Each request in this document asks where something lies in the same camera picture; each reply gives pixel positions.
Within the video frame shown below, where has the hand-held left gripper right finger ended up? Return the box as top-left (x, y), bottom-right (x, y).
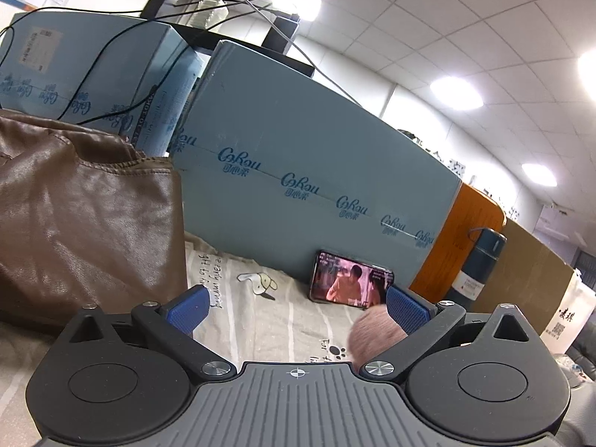
top-left (358, 286), bottom-right (543, 379)

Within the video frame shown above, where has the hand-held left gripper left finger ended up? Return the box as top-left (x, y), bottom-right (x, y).
top-left (57, 285), bottom-right (236, 380)

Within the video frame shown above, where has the smartphone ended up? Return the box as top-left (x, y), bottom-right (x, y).
top-left (309, 250), bottom-right (396, 311)

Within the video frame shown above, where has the printed cartoon bedsheet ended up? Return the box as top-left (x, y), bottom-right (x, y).
top-left (0, 231), bottom-right (420, 447)

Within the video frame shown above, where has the dark blue thermos bottle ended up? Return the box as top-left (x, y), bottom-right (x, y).
top-left (446, 226), bottom-right (508, 311)

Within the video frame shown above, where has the orange wooden board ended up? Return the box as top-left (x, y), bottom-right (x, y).
top-left (409, 181), bottom-right (506, 301)

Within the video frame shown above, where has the brown cardboard sheet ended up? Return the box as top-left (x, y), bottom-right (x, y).
top-left (466, 216), bottom-right (576, 337)

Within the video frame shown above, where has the brown leather bag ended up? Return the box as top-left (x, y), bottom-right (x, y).
top-left (0, 109), bottom-right (190, 337)

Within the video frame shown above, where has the white paper bag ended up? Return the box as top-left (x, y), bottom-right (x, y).
top-left (540, 267), bottom-right (596, 357)

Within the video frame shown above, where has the ceiling light panel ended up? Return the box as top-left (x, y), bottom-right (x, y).
top-left (269, 0), bottom-right (323, 23)
top-left (520, 163), bottom-right (558, 188)
top-left (429, 75), bottom-right (485, 111)
top-left (577, 49), bottom-right (596, 102)

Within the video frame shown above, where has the large blue cardboard box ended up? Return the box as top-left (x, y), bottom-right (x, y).
top-left (179, 39), bottom-right (463, 297)

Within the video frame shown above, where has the blue cardboard box white label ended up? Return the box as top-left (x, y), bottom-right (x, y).
top-left (0, 8), bottom-right (211, 157)

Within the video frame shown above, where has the clear plastic bottle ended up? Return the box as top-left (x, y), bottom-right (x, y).
top-left (188, 0), bottom-right (232, 29)

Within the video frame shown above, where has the black cable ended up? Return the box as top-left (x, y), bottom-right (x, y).
top-left (0, 6), bottom-right (197, 124)

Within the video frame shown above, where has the grey cable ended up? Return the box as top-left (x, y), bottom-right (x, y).
top-left (222, 0), bottom-right (365, 107)

